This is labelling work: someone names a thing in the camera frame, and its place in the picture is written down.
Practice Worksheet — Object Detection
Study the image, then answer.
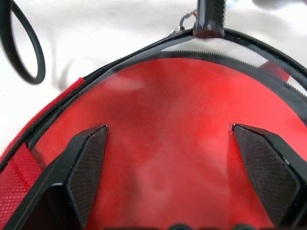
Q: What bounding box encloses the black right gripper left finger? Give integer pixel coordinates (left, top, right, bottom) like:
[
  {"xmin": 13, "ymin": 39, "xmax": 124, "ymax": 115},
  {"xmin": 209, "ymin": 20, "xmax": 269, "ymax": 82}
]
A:
[{"xmin": 4, "ymin": 124, "xmax": 109, "ymax": 230}]

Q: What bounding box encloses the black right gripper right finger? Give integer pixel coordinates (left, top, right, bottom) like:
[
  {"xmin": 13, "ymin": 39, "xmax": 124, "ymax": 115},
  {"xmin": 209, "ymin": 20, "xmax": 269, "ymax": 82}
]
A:
[{"xmin": 231, "ymin": 123, "xmax": 307, "ymax": 230}]

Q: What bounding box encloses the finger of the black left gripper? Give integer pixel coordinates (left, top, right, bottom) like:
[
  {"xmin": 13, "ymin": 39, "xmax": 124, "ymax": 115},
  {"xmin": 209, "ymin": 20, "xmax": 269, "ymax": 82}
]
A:
[{"xmin": 193, "ymin": 0, "xmax": 226, "ymax": 38}]

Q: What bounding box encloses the black red paddle case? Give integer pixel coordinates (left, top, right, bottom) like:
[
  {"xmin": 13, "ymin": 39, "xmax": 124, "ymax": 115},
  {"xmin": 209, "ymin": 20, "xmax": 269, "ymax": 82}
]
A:
[{"xmin": 0, "ymin": 11, "xmax": 307, "ymax": 230}]

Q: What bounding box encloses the red table tennis paddle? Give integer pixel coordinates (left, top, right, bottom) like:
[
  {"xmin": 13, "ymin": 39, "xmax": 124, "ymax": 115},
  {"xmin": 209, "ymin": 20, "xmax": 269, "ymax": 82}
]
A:
[{"xmin": 26, "ymin": 57, "xmax": 307, "ymax": 230}]

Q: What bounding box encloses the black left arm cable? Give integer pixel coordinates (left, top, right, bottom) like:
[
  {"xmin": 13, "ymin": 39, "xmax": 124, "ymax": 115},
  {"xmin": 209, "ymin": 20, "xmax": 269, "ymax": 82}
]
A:
[{"xmin": 0, "ymin": 0, "xmax": 46, "ymax": 85}]

